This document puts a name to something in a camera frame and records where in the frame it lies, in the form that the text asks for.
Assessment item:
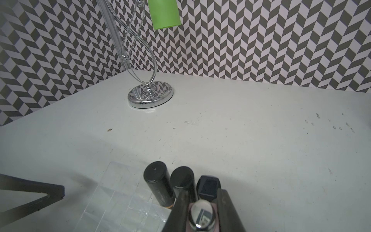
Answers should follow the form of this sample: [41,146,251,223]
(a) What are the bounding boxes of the clear acrylic lipstick organizer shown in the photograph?
[74,162,171,232]

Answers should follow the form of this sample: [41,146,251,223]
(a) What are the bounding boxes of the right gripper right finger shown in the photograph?
[216,188,246,232]

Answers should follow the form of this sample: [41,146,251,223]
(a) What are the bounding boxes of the pink blue gradient lipstick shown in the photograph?
[185,199,220,232]

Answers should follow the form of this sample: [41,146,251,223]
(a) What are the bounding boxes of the chrome wire stand green leaves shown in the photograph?
[98,1,174,109]

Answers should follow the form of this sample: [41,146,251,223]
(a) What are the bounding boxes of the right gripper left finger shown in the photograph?
[162,190,190,232]

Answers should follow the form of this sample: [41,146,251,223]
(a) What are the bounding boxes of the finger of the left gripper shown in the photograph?
[1,174,65,227]

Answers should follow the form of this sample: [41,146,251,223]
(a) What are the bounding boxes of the black lipstick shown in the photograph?
[144,161,176,209]
[170,166,198,203]
[196,175,221,202]

